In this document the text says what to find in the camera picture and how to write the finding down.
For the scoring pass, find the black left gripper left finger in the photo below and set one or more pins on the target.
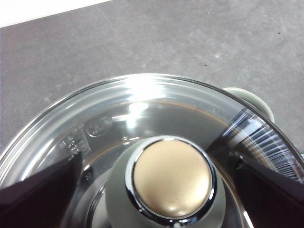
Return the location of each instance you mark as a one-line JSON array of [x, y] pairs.
[[31, 204]]

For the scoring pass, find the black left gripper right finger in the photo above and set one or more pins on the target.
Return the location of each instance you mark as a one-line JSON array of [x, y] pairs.
[[278, 202]]

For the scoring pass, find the glass lid with green knob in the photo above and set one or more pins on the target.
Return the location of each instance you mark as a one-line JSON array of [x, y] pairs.
[[171, 175]]

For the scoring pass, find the pale green electric steamer pot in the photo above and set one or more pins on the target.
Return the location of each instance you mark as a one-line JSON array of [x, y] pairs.
[[253, 99]]

